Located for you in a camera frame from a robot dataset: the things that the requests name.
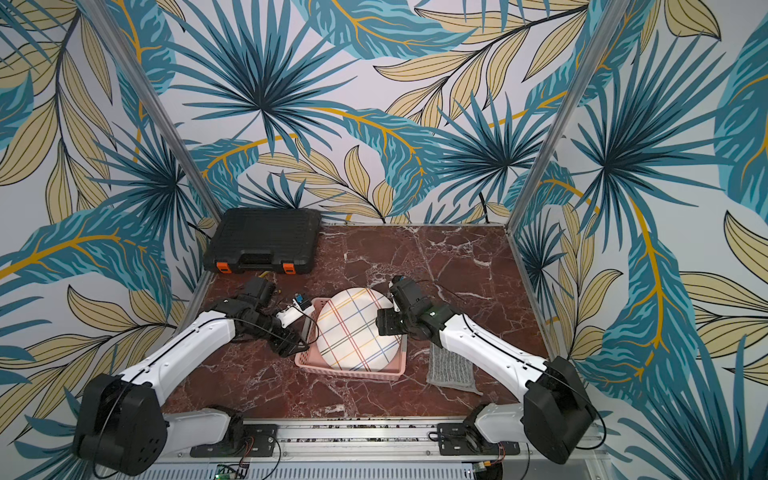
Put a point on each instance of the pink perforated plastic basket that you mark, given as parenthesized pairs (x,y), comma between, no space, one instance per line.
(312,362)

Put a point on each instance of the right aluminium corner post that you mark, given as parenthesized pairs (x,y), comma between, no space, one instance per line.
(599,42)

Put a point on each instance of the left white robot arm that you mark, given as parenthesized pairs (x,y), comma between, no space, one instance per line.
(121,425)

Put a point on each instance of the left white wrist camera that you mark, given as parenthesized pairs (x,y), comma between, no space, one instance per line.
(299,307)

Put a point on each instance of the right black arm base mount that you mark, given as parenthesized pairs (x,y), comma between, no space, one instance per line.
(456,439)

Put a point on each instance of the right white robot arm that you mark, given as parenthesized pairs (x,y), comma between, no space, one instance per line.
(553,411)

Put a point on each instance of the aluminium corner post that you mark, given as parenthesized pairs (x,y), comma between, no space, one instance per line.
(599,42)
(109,32)

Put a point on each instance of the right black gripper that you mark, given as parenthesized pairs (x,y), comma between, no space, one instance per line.
(390,321)

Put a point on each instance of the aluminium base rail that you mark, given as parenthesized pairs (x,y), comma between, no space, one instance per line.
(376,448)

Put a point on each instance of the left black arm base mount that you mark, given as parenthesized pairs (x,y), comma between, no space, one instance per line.
(246,440)

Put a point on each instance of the left aluminium corner post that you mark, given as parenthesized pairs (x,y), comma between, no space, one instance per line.
(109,32)

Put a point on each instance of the plaid striped white plate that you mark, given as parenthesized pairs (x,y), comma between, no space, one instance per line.
(348,338)

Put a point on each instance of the black plastic tool case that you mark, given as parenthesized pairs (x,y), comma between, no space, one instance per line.
(278,240)

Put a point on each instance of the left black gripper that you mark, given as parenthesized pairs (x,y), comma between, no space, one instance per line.
(288,349)

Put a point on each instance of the grey knitted dish cloth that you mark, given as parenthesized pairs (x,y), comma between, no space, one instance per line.
(450,370)

